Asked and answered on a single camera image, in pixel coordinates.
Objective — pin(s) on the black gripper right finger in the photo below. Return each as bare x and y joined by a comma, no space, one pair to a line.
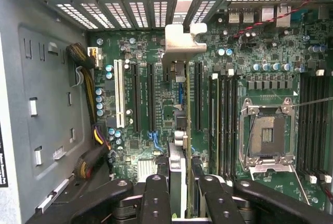
218,205

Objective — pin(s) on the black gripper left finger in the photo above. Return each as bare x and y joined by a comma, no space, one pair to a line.
156,203

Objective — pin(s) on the silver chipset heat sink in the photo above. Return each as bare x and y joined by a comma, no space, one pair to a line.
147,169

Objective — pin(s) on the silver socket cover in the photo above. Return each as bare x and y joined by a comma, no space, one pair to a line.
270,168

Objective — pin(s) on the CPU socket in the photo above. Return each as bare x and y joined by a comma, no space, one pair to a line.
268,135

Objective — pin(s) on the blue expansion slot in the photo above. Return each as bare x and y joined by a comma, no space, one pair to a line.
182,93

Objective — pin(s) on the white expansion slot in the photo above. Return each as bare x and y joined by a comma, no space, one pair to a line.
119,93

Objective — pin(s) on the thin metal locking lever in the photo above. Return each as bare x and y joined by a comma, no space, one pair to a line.
312,102

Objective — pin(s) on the green motherboard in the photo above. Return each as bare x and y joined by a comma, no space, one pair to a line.
273,52

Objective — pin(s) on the open black PC case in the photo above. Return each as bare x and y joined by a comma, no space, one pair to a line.
10,52

